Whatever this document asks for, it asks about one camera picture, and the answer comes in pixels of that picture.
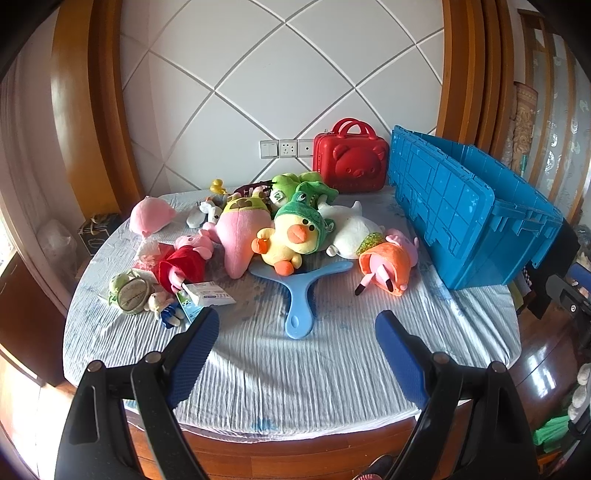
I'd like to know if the blue green milk carton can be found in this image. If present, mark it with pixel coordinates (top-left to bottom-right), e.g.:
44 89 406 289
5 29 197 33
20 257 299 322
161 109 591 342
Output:
175 288 204 324

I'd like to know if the clear plastic bag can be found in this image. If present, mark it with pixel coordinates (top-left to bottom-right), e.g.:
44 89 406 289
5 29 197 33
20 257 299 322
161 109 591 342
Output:
37 219 79 278

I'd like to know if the yellow duck plush green hat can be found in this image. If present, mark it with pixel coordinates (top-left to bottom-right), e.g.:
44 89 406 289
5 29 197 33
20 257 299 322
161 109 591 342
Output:
252 191 335 278

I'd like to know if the white cardboard box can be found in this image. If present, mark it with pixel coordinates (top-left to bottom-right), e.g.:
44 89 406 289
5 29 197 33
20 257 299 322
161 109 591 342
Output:
182 281 237 308

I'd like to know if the small green frog toy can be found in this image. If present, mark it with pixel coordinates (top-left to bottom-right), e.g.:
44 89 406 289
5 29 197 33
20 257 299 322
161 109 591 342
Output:
108 271 136 305

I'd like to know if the pink pig plush red dress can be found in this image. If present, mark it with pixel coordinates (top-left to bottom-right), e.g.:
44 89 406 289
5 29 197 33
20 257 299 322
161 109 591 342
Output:
152 226 220 294

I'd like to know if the small beige bear plush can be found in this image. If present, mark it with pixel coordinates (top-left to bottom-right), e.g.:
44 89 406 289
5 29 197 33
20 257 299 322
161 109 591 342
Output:
145 291 185 329

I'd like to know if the wooden bed base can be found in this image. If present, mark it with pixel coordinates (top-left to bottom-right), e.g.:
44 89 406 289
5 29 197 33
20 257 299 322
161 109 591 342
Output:
124 399 462 480

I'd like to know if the pink pig plush orange dress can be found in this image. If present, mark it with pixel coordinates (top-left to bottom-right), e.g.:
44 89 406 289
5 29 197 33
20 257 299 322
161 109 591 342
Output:
355 228 421 297

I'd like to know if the blue plastic crate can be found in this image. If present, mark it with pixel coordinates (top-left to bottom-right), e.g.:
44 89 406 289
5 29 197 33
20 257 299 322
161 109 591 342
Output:
387 124 565 291

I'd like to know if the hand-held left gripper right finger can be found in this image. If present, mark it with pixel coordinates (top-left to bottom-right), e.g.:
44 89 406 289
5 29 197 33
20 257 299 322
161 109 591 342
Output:
375 310 540 480

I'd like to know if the red bear suitcase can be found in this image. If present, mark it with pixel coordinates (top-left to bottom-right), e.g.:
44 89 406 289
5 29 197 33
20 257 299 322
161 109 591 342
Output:
313 117 391 192

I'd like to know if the small white unicorn plush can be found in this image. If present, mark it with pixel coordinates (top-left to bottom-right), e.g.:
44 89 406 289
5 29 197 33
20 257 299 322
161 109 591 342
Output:
199 195 226 227

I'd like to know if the black gift box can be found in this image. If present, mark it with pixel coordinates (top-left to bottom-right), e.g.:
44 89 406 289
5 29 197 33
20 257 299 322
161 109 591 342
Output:
78 213 122 256

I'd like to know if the tape roll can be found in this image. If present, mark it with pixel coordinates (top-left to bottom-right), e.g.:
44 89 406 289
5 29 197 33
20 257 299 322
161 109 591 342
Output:
115 277 151 316

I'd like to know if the white seal plush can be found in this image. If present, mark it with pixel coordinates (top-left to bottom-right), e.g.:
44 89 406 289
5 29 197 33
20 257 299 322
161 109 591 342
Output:
316 200 386 260

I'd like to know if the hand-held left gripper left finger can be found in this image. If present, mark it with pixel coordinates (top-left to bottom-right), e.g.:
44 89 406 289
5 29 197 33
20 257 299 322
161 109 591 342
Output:
54 306 221 480

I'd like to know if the green frog plush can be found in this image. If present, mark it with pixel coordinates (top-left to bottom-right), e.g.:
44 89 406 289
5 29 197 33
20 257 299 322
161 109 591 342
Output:
270 172 340 217

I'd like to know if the green cloth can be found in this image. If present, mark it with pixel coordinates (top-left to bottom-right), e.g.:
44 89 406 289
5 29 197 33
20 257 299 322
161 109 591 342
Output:
534 414 574 454

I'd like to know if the red tissue pack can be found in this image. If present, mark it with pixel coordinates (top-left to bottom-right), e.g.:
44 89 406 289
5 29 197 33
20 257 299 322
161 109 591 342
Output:
133 237 171 273

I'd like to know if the pink round plush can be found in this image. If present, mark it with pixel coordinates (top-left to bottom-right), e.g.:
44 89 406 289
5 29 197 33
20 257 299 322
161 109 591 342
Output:
130 196 177 236

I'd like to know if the dark shoe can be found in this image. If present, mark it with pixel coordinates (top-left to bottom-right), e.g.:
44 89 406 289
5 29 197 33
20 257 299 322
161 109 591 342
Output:
358 455 395 480

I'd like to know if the pink starfish plush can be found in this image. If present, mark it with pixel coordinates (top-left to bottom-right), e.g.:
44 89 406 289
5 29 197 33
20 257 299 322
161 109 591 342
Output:
203 194 273 280

